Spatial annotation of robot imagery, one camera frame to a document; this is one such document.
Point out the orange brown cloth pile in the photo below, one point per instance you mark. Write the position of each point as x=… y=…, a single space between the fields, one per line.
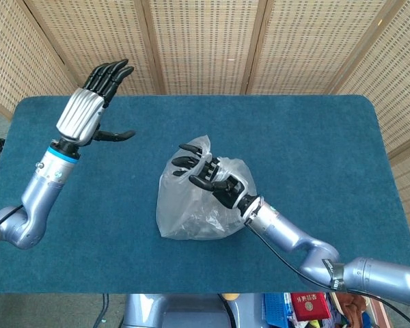
x=353 y=307

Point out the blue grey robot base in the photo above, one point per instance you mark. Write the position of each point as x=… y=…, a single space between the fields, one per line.
x=177 y=312

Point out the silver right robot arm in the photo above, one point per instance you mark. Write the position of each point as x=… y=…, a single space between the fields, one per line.
x=372 y=276

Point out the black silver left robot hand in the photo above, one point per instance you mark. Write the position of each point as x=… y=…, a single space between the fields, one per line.
x=78 y=116

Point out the small yellow ball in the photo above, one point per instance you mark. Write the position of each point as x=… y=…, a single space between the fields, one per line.
x=231 y=296

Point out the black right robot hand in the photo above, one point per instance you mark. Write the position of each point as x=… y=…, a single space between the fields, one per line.
x=230 y=191

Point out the translucent plastic shopping bag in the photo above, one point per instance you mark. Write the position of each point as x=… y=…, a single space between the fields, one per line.
x=181 y=212

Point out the woven bamboo folding screen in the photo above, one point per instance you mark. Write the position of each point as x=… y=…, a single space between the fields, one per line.
x=205 y=44

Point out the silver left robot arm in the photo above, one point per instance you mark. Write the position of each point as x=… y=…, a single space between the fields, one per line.
x=41 y=194

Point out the red booklet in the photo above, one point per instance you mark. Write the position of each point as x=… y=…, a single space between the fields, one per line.
x=309 y=305

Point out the blue plastic basket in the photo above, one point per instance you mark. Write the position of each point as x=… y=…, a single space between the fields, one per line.
x=275 y=305

